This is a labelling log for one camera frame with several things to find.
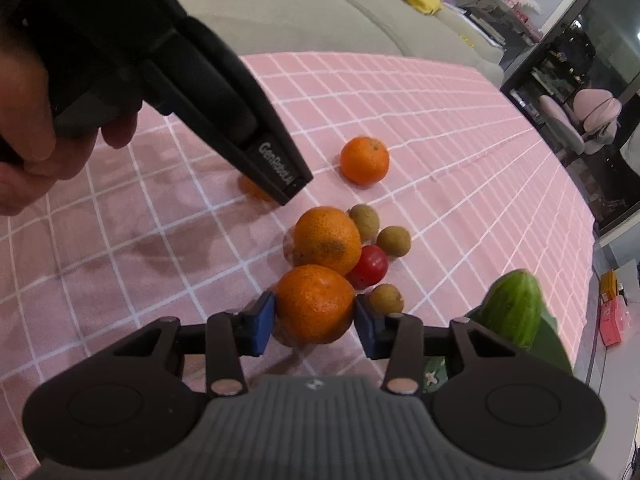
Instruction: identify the orange box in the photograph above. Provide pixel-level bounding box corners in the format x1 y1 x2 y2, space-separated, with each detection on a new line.
599 270 621 306

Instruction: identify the cluttered desk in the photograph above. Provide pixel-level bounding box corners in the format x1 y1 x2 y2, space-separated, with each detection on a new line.
440 0 546 46

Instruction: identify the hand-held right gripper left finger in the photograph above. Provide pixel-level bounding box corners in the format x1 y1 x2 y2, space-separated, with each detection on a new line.
107 291 277 395

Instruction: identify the beige sofa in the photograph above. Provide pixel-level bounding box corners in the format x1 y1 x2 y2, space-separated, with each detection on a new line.
165 0 506 81

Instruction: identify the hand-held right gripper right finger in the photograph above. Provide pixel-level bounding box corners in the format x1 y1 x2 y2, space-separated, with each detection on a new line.
354 294 521 395

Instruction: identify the pink checked tablecloth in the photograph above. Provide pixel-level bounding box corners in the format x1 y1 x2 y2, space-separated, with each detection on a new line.
0 51 598 466

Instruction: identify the person's left hand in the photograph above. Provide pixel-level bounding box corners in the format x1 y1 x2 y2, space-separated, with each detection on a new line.
0 25 139 217

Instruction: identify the black framed glass door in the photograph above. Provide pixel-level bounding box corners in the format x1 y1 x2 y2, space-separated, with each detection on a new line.
500 0 640 241

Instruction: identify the pink box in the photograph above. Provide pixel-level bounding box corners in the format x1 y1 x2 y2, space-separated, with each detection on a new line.
600 295 631 347

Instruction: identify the right kiwi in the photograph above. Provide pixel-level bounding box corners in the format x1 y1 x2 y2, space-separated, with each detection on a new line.
376 226 412 258

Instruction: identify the small brown longan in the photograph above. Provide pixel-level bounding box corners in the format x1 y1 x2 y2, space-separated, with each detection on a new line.
369 283 405 316
348 204 381 242

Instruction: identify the pink office chair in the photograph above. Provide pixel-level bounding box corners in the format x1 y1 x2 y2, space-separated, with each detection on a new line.
539 87 623 156

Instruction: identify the green bowl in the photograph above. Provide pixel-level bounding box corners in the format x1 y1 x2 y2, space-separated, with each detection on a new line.
422 310 573 393

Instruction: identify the red tomato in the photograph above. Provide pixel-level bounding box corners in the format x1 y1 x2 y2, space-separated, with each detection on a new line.
346 245 390 291

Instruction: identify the spotted orange mandarin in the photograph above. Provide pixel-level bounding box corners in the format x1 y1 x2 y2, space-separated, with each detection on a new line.
292 206 362 277

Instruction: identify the green cucumber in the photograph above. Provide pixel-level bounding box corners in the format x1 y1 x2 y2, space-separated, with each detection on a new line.
479 269 543 351

